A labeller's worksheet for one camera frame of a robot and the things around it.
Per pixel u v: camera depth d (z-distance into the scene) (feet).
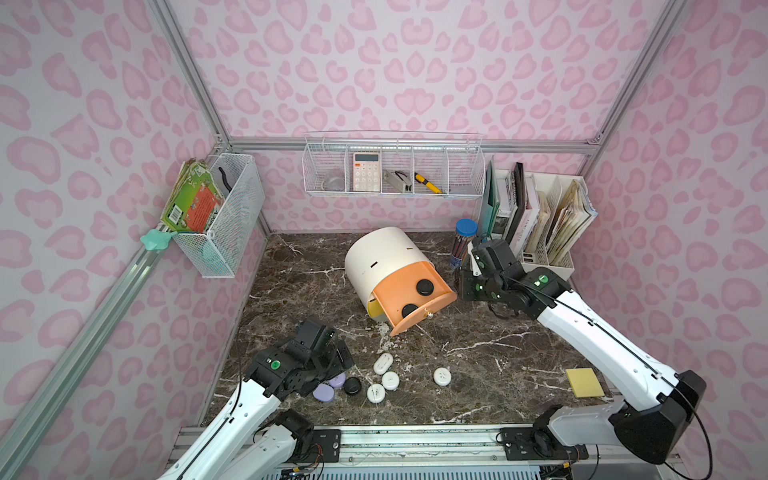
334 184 3.23
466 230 3.12
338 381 2.69
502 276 1.75
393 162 3.37
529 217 2.84
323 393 2.63
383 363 2.76
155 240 2.05
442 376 2.69
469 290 2.16
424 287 2.66
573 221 2.99
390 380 2.69
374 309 2.64
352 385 2.69
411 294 2.63
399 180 3.16
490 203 2.82
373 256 2.89
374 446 2.46
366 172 3.12
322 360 1.90
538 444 2.18
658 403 1.27
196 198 2.39
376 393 2.63
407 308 2.56
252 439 1.51
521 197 2.89
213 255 2.43
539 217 3.22
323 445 2.39
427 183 3.21
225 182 2.89
